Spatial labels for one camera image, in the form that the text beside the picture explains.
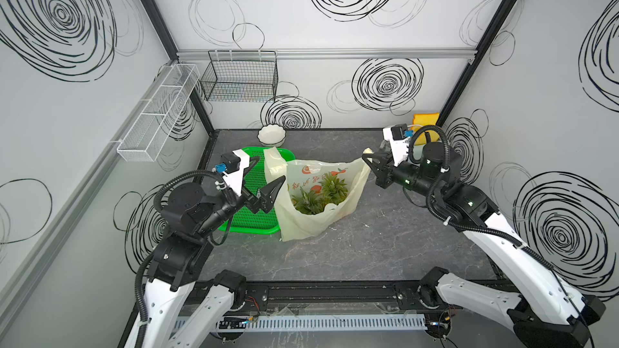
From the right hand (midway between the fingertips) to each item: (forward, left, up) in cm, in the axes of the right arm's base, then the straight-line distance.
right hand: (366, 157), depth 61 cm
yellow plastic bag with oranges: (+3, +15, -12) cm, 20 cm away
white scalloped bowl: (+41, +36, -36) cm, 65 cm away
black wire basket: (+87, +62, -33) cm, 112 cm away
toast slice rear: (+35, -30, -18) cm, 49 cm away
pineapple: (-3, +15, -20) cm, 25 cm away
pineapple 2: (+3, +7, -21) cm, 22 cm away
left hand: (-6, +24, +3) cm, 24 cm away
